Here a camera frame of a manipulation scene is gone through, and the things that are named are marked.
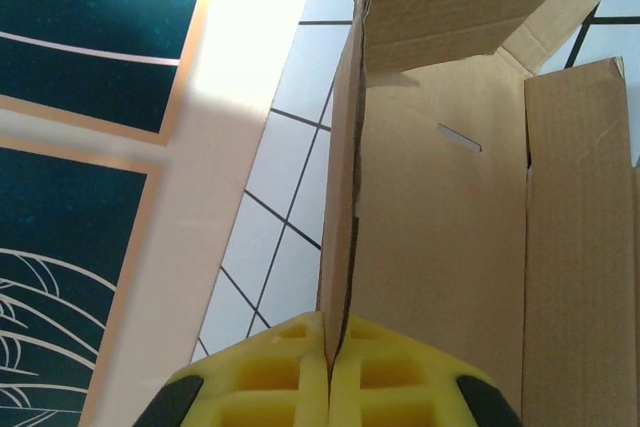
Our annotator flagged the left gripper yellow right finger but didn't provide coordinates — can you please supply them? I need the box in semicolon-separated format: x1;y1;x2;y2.
327;315;525;427

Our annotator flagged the brown cardboard box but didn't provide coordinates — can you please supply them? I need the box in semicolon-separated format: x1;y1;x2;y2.
315;0;640;427

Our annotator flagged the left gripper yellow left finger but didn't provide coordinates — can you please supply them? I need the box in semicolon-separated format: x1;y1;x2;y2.
141;310;332;427

